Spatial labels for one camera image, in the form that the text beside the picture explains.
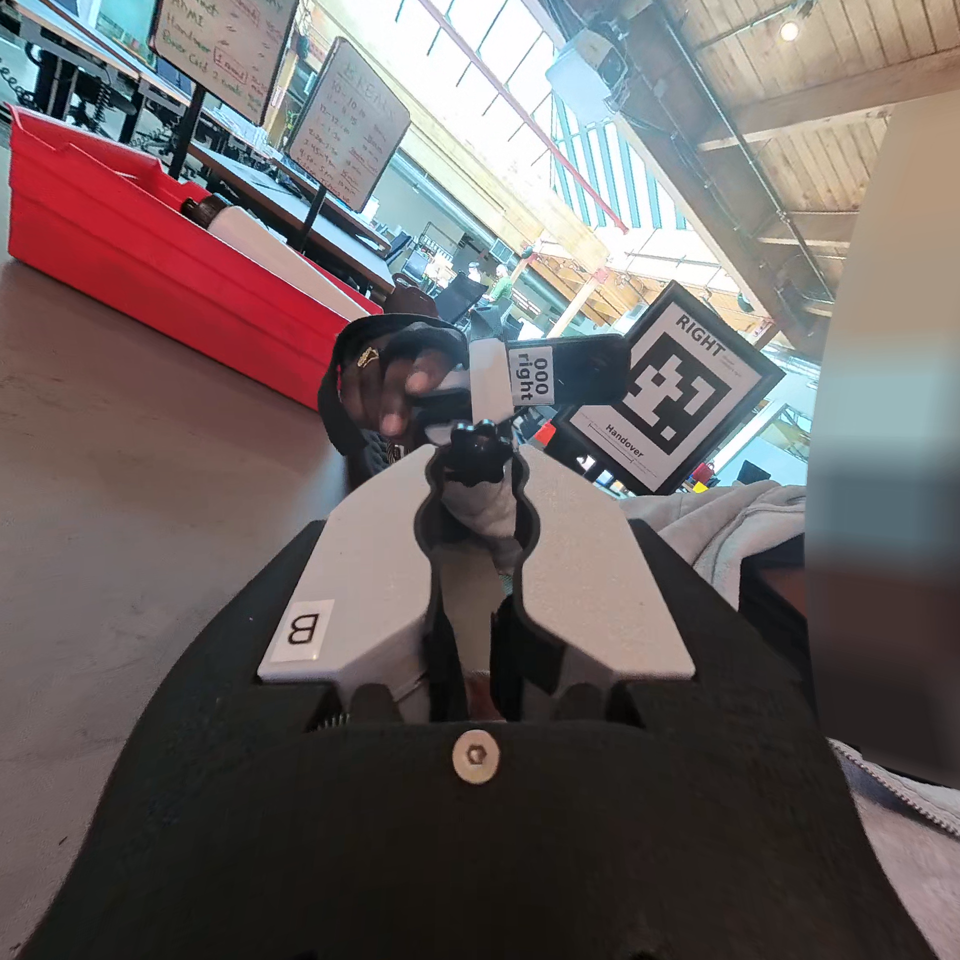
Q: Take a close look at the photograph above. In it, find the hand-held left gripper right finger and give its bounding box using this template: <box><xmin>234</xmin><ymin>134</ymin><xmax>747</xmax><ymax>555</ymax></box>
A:
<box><xmin>492</xmin><ymin>444</ymin><xmax>696</xmax><ymax>706</ymax></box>

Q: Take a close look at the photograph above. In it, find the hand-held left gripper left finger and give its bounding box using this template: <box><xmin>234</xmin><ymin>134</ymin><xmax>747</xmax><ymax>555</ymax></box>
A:
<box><xmin>257</xmin><ymin>442</ymin><xmax>445</xmax><ymax>702</ymax></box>

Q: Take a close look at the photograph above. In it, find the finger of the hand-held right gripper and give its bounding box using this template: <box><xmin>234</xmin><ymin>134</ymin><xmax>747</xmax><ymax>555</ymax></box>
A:
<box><xmin>466</xmin><ymin>337</ymin><xmax>519</xmax><ymax>430</ymax></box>

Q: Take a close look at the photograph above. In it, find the red plastic bin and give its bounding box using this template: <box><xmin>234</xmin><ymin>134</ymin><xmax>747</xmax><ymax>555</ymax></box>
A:
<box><xmin>6</xmin><ymin>105</ymin><xmax>385</xmax><ymax>412</ymax></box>

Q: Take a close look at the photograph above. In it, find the person's right forearm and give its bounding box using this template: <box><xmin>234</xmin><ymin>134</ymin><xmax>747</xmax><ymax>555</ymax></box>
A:
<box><xmin>444</xmin><ymin>480</ymin><xmax>526</xmax><ymax>575</ymax></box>

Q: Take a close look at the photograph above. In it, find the wooden top office desk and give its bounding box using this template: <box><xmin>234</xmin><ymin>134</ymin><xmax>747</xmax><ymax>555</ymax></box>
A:
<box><xmin>186</xmin><ymin>138</ymin><xmax>397</xmax><ymax>300</ymax></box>

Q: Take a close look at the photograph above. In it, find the grey desk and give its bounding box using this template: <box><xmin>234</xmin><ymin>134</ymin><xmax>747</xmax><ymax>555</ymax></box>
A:
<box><xmin>0</xmin><ymin>146</ymin><xmax>451</xmax><ymax>960</ymax></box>

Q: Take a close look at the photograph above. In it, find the person's right hand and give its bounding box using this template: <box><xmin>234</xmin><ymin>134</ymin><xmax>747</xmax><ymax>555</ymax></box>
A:
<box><xmin>339</xmin><ymin>330</ymin><xmax>460</xmax><ymax>440</ymax></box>

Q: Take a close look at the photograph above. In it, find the black office chair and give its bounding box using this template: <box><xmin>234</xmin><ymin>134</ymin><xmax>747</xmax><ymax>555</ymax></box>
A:
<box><xmin>433</xmin><ymin>270</ymin><xmax>490</xmax><ymax>325</ymax></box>

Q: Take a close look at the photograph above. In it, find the person's grey hoodie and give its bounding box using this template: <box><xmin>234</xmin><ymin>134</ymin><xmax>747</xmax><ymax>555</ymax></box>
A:
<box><xmin>621</xmin><ymin>480</ymin><xmax>960</xmax><ymax>960</ymax></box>

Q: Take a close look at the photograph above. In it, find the person's black shirt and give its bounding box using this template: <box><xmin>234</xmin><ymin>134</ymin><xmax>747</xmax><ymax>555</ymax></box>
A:
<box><xmin>738</xmin><ymin>534</ymin><xmax>819</xmax><ymax>721</ymax></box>

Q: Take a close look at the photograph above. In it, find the red ceiling pipe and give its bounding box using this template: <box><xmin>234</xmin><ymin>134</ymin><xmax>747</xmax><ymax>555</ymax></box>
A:
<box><xmin>416</xmin><ymin>0</ymin><xmax>630</xmax><ymax>235</ymax></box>

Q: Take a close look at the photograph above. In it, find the whiteboard on black stand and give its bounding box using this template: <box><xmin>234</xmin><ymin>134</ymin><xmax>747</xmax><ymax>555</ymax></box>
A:
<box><xmin>287</xmin><ymin>36</ymin><xmax>414</xmax><ymax>255</ymax></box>
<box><xmin>148</xmin><ymin>0</ymin><xmax>300</xmax><ymax>181</ymax></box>

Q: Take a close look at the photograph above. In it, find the white ceiling projector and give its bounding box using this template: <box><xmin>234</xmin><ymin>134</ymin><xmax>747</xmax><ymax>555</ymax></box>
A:
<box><xmin>544</xmin><ymin>27</ymin><xmax>630</xmax><ymax>127</ymax></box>

